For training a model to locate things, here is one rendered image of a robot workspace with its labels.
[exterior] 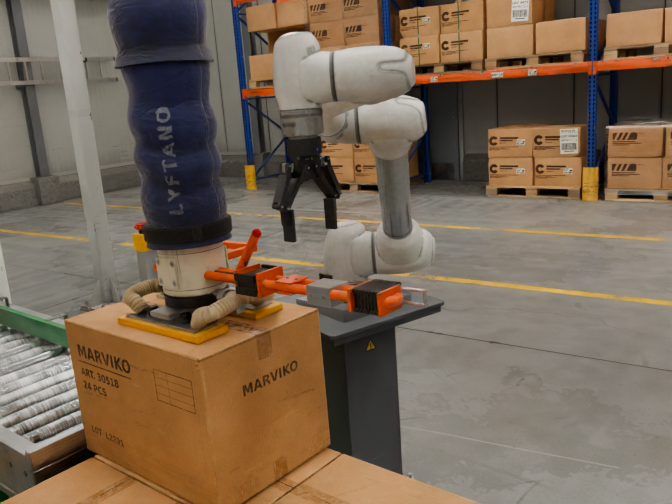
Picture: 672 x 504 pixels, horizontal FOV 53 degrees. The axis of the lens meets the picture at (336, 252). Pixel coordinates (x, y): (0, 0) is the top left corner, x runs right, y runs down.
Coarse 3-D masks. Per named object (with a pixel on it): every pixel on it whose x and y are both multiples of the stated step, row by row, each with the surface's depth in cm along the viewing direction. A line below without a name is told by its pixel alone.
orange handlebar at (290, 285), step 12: (228, 252) 191; (240, 252) 194; (204, 276) 171; (216, 276) 168; (228, 276) 165; (276, 276) 160; (288, 276) 155; (300, 276) 156; (264, 288) 158; (276, 288) 154; (288, 288) 151; (300, 288) 149; (348, 288) 145; (396, 300) 135
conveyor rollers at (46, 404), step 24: (0, 336) 305; (24, 336) 304; (0, 360) 272; (24, 360) 270; (48, 360) 268; (0, 384) 253; (24, 384) 251; (48, 384) 248; (72, 384) 246; (0, 408) 228; (24, 408) 233; (48, 408) 230; (72, 408) 227; (24, 432) 215; (48, 432) 211
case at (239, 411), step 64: (64, 320) 189; (256, 320) 174; (128, 384) 173; (192, 384) 154; (256, 384) 164; (320, 384) 183; (128, 448) 181; (192, 448) 161; (256, 448) 166; (320, 448) 185
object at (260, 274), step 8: (256, 264) 166; (264, 264) 166; (240, 272) 162; (248, 272) 163; (256, 272) 162; (264, 272) 157; (272, 272) 159; (280, 272) 161; (240, 280) 159; (248, 280) 157; (256, 280) 156; (240, 288) 160; (248, 288) 158; (256, 288) 157; (256, 296) 157; (264, 296) 158
